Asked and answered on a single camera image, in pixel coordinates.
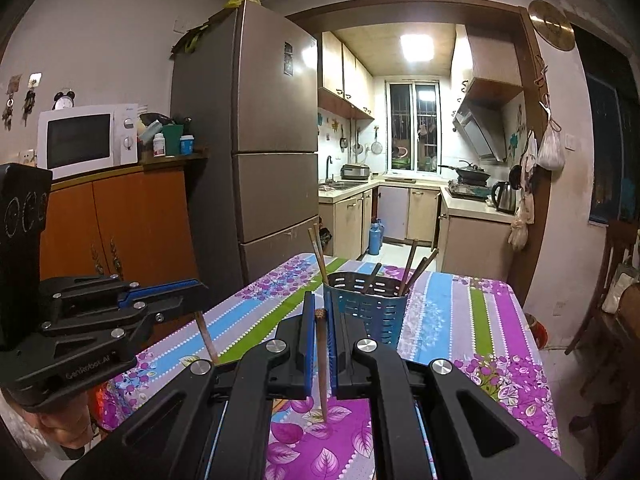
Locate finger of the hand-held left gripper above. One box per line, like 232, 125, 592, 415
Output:
41, 296, 187, 342
41, 275, 211, 312

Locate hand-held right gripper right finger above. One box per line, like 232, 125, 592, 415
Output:
327, 292, 583, 480

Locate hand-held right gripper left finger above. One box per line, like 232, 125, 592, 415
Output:
62, 291, 317, 480

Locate long brown chopstick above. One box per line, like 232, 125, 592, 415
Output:
196, 310, 220, 365
314, 309, 331, 422

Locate blue perforated utensil holder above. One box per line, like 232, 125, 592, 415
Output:
322, 271, 412, 350

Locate bundle of wooden chopsticks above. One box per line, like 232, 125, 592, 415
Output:
306, 224, 441, 297

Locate person's left hand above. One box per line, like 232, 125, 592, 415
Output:
30, 391, 99, 448

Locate orange wooden cabinet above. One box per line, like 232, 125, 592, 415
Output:
39, 154, 209, 343

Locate white microwave oven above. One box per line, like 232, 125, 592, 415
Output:
37, 104, 140, 181

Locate blue water bottle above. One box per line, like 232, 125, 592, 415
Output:
369, 219, 386, 256

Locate floral striped tablecloth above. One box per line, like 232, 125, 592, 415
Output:
92, 252, 561, 480

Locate hanging key bunch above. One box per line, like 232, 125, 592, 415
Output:
22, 74, 41, 127
2, 75, 21, 132

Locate green cup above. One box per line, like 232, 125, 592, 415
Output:
161, 124, 185, 156

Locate grey refrigerator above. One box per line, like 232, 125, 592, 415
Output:
170, 0, 321, 301

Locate beige kitchen base cabinets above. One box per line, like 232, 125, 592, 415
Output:
318, 175, 517, 282

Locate gas stove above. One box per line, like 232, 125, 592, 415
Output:
446, 182, 494, 201

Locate black wok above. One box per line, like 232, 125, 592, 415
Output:
438, 160, 492, 184

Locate kitchen window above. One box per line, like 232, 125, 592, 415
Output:
385, 79, 441, 174

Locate steel electric kettle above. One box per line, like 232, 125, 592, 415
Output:
491, 180, 519, 214

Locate hanging cloth bags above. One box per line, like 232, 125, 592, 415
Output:
509, 130, 539, 251

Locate steel range hood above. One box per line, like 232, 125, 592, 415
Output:
452, 97, 506, 161

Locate wooden chair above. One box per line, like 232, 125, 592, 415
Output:
565, 220, 640, 413

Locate white hanging plastic bag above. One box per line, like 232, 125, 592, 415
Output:
536, 119, 567, 171

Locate ceiling light panel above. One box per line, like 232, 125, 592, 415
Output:
400, 35, 435, 64

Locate beige cabinet above hood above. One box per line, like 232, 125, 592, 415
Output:
450, 22, 525, 106

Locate dark window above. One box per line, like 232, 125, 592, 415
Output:
572, 25, 640, 226

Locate beige upper wall cabinets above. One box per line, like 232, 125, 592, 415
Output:
318, 30, 376, 121

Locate flower wall sticker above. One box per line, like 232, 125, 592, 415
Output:
507, 105, 526, 156

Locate round golden wall plate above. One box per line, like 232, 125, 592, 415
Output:
528, 0, 577, 52

